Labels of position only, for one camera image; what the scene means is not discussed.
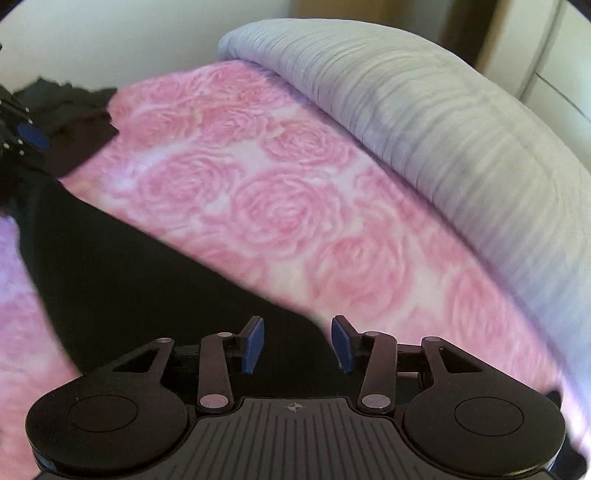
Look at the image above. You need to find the grey striped rolled duvet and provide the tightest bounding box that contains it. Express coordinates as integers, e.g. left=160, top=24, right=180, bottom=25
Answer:
left=216, top=17, right=591, bottom=365

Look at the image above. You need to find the white wardrobe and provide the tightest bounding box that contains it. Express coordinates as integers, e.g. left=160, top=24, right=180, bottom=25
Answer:
left=476, top=1, right=591, bottom=167

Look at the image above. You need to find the black garment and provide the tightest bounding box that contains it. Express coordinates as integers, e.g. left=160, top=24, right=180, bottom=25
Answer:
left=0, top=77, right=362, bottom=402

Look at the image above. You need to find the pink rose bed blanket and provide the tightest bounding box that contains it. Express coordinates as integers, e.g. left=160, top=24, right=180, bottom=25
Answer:
left=1, top=61, right=586, bottom=479

